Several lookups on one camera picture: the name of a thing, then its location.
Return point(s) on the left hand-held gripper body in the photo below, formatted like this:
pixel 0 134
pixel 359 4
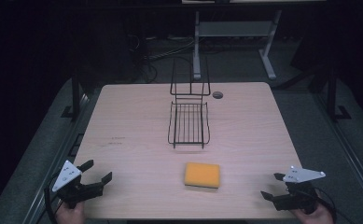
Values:
pixel 72 183

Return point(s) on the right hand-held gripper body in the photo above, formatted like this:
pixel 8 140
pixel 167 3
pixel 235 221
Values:
pixel 297 189

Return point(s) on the yellow sponge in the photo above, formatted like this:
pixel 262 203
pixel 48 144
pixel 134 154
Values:
pixel 202 175

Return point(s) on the person's left hand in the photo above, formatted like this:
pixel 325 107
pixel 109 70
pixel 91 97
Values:
pixel 71 214

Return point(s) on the person's right hand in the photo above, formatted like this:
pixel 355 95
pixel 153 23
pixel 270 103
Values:
pixel 315 216

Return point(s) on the grey metal stand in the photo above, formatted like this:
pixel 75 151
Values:
pixel 235 40

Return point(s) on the black metal post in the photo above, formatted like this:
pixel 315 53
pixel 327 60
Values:
pixel 75 96
pixel 333 96

